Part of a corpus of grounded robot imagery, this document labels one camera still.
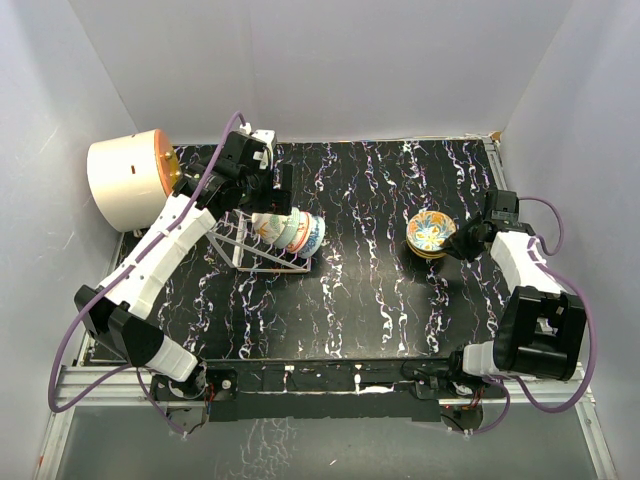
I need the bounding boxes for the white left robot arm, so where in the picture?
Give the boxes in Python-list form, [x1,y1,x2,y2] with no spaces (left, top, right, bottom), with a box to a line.
[74,127,292,399]

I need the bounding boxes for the blue rose pattern bowl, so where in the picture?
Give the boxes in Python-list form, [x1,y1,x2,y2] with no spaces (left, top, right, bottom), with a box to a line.
[297,216,326,259]

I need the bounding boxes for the green sprig pattern bowl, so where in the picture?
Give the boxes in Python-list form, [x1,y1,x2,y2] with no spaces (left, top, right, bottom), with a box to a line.
[251,213,288,245]

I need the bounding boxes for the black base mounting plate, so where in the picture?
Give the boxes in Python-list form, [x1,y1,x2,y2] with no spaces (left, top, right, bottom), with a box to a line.
[151,358,506,422]

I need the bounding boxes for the yellow sun pattern bowl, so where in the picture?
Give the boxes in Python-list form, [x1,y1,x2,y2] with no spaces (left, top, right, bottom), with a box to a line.
[412,250,447,261]

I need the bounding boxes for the orange leaf pattern bowl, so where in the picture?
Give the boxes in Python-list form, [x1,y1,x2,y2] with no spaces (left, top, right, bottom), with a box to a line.
[407,242,447,254]

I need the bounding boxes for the red flower striped bowl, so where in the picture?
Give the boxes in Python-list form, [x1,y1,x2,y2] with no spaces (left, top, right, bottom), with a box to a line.
[286,211,313,254]

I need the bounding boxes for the aluminium frame rail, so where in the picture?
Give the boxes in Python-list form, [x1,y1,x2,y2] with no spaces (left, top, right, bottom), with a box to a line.
[34,360,618,479]

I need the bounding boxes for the white wire dish rack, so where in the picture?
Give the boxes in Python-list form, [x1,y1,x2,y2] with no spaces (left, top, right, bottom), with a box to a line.
[206,210,311,274]

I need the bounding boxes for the light green checkered bowl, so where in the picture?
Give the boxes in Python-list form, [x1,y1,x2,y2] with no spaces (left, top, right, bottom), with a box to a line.
[274,207,300,249]

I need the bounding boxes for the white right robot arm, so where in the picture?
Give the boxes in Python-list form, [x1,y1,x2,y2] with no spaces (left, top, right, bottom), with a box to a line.
[444,190,587,397]

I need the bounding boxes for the white cylinder with orange lid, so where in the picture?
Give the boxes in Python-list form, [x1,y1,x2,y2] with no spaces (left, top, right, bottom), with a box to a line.
[87,129,181,233]

